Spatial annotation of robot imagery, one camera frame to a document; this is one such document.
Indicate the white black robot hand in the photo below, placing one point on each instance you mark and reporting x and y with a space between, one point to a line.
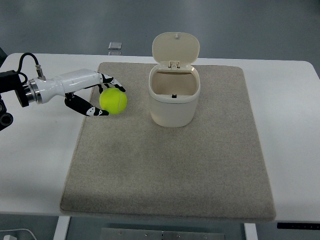
42 91

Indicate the yellow tennis ball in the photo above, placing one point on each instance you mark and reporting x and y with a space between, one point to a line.
113 101

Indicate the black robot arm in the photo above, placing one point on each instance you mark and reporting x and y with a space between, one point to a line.
10 85

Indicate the cream lidded bin box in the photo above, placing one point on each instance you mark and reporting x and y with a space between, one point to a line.
174 85

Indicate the small glass floor plate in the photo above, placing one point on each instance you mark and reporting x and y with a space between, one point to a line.
115 45

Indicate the grey felt mat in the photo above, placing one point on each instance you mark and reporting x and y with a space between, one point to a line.
213 168

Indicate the white left table leg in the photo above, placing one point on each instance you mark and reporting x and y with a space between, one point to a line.
62 227

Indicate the white table leg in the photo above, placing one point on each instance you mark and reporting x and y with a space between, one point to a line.
250 231
62 227

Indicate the white plug on floor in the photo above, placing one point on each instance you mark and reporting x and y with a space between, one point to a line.
9 237

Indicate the white right table leg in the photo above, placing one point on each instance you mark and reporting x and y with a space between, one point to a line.
250 231

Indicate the black desk control panel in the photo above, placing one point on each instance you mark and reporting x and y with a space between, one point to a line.
298 226

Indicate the metal table base plate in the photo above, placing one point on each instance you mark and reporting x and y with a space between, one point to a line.
143 234

